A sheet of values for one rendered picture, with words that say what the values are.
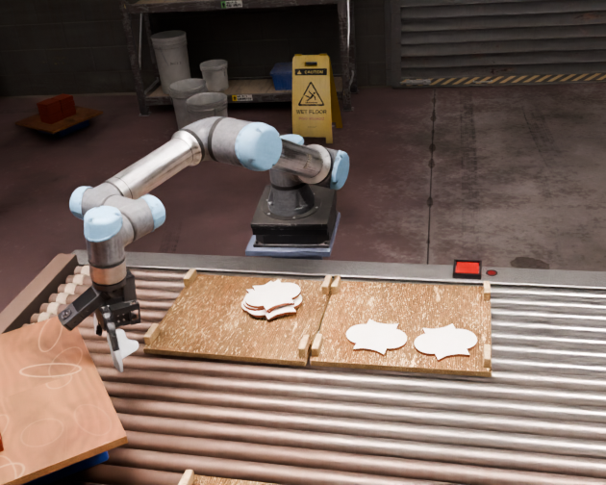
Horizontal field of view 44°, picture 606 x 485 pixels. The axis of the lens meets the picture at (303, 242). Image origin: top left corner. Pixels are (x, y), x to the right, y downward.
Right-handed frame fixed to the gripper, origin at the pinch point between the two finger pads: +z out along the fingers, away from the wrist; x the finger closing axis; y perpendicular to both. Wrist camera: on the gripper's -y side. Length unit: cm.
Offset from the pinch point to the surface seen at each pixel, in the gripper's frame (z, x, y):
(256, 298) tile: 2.0, 7.1, 41.3
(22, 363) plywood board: 0.6, 6.5, -17.0
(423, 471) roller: 3, -60, 43
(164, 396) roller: 9.9, -8.2, 9.6
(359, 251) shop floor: 96, 145, 177
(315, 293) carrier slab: 4, 4, 57
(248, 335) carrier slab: 5.4, -1.8, 34.5
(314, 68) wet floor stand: 49, 306, 244
